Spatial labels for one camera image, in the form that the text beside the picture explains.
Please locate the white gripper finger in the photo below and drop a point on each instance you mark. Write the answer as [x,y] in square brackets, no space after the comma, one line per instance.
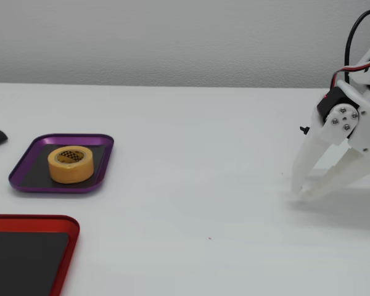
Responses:
[333,175]
[314,148]

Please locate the yellow masking tape roll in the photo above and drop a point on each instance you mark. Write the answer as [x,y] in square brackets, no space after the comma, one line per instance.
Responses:
[71,172]

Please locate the purple metal tray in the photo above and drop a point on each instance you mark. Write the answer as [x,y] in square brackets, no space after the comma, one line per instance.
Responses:
[64,138]

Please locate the red metal tray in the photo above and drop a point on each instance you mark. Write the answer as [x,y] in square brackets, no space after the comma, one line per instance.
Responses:
[27,262]

